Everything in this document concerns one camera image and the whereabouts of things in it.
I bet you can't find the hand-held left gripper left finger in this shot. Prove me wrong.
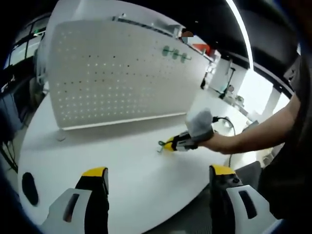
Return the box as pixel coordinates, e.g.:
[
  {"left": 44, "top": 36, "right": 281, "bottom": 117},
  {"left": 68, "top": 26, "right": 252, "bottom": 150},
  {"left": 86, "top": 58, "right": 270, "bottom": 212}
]
[{"left": 39, "top": 166, "right": 110, "bottom": 234}]

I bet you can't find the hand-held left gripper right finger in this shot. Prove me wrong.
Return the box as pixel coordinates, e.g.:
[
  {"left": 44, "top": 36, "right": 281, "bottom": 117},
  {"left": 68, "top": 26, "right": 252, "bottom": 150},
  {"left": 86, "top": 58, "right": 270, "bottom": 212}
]
[{"left": 208, "top": 164, "right": 278, "bottom": 234}]

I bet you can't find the white pegboard mounting plate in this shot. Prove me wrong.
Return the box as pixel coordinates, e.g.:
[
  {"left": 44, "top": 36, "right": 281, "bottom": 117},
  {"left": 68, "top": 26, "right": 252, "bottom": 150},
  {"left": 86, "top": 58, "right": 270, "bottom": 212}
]
[{"left": 46, "top": 19, "right": 211, "bottom": 142}]

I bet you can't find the grey office chair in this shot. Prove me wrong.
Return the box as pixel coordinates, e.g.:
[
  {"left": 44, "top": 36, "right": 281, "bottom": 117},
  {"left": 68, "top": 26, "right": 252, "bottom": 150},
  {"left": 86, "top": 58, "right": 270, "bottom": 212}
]
[{"left": 235, "top": 160, "right": 263, "bottom": 193}]

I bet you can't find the black oval table grommet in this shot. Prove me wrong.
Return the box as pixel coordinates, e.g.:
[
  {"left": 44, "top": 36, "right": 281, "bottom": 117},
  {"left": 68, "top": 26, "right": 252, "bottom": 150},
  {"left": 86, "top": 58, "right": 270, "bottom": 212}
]
[{"left": 21, "top": 172, "right": 39, "bottom": 206}]

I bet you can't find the white storage shelving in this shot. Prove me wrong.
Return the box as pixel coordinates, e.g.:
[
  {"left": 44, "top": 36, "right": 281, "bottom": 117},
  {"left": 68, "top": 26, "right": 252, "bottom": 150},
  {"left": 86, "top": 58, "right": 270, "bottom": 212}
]
[{"left": 192, "top": 41, "right": 222, "bottom": 74}]

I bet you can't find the person's dark clothing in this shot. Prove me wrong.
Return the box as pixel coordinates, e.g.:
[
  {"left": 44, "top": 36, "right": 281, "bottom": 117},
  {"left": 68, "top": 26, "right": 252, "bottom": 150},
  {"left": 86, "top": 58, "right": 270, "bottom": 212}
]
[{"left": 258, "top": 48, "right": 312, "bottom": 220}]

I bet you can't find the ceiling light strip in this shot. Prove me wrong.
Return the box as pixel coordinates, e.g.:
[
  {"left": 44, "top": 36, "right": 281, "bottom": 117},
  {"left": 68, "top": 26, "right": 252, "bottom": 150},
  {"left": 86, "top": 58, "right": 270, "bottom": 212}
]
[{"left": 225, "top": 0, "right": 254, "bottom": 71}]

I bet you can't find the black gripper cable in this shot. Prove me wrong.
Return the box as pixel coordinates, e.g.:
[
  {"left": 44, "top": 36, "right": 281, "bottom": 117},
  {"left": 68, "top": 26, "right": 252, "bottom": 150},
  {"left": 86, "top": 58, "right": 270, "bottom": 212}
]
[{"left": 211, "top": 116, "right": 236, "bottom": 169}]

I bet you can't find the grey wall rail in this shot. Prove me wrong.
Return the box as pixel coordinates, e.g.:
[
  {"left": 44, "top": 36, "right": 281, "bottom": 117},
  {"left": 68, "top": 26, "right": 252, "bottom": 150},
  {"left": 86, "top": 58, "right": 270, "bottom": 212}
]
[{"left": 112, "top": 16, "right": 181, "bottom": 35}]

